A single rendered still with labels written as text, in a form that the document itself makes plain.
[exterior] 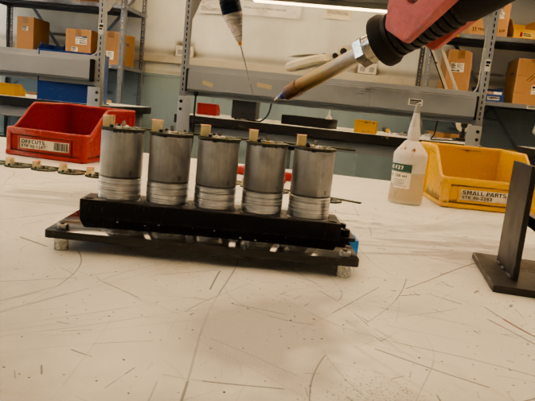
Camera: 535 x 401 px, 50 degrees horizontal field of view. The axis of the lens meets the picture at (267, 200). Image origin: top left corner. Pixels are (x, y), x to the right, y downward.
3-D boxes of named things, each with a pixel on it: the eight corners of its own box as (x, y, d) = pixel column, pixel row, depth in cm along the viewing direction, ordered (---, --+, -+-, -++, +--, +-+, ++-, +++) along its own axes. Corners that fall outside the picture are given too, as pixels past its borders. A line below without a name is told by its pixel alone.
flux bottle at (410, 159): (387, 197, 60) (400, 102, 59) (419, 201, 60) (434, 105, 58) (387, 202, 57) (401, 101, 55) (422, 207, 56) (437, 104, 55)
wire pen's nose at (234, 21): (228, 44, 31) (220, 17, 31) (247, 40, 32) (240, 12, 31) (231, 43, 30) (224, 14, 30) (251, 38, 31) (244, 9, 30)
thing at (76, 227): (339, 246, 36) (341, 228, 36) (357, 281, 29) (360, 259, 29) (86, 222, 36) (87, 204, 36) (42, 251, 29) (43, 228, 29)
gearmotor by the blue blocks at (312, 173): (328, 237, 33) (338, 149, 32) (286, 233, 33) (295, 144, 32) (324, 227, 36) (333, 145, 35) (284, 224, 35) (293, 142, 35)
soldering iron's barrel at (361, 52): (279, 107, 31) (375, 56, 26) (273, 79, 31) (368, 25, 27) (297, 108, 32) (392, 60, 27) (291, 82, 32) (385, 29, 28)
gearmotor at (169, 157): (183, 223, 33) (189, 134, 32) (140, 219, 33) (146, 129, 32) (189, 215, 35) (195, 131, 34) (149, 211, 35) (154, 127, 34)
